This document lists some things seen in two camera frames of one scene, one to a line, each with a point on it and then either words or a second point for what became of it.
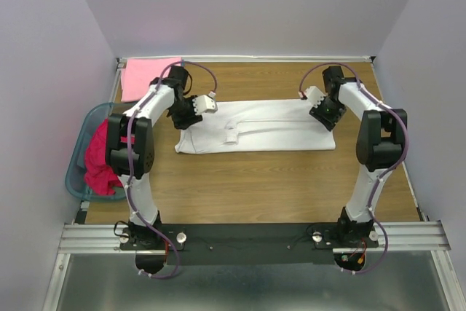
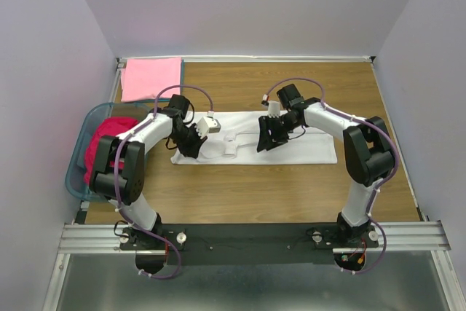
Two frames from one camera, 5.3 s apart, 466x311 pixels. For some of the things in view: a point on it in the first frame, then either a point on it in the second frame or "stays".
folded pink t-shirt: (137, 73) stays
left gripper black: (185, 122) → (194, 149)
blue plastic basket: (75, 171) stays
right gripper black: (327, 120) → (264, 140)
